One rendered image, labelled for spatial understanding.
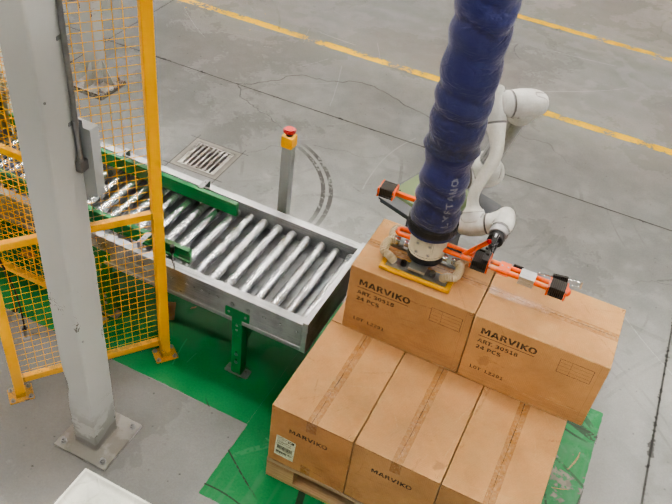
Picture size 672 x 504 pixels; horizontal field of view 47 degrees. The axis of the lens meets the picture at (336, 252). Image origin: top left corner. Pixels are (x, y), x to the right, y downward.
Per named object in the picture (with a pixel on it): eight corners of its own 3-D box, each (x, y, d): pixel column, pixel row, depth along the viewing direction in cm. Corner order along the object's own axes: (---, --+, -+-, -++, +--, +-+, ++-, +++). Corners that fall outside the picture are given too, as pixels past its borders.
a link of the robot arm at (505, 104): (491, 121, 361) (517, 119, 365) (488, 81, 361) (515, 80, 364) (479, 125, 374) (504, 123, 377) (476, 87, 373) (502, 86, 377)
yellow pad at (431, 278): (378, 267, 357) (379, 259, 354) (386, 255, 364) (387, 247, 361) (448, 294, 349) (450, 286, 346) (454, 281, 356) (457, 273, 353)
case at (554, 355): (456, 374, 368) (475, 315, 342) (481, 320, 396) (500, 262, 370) (581, 426, 353) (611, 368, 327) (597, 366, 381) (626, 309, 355)
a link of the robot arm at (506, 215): (513, 238, 366) (486, 240, 373) (521, 220, 377) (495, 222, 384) (508, 219, 361) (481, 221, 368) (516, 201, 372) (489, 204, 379)
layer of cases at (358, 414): (267, 456, 370) (271, 404, 344) (354, 324, 440) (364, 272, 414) (508, 575, 338) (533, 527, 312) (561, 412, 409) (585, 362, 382)
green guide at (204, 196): (10, 125, 477) (7, 113, 471) (22, 118, 485) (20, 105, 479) (236, 217, 435) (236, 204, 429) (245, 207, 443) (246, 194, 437)
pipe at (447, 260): (380, 259, 356) (382, 250, 352) (400, 229, 374) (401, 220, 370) (451, 286, 348) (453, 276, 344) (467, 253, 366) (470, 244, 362)
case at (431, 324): (341, 324, 384) (351, 264, 358) (373, 276, 412) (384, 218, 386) (456, 372, 369) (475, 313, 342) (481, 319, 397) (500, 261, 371)
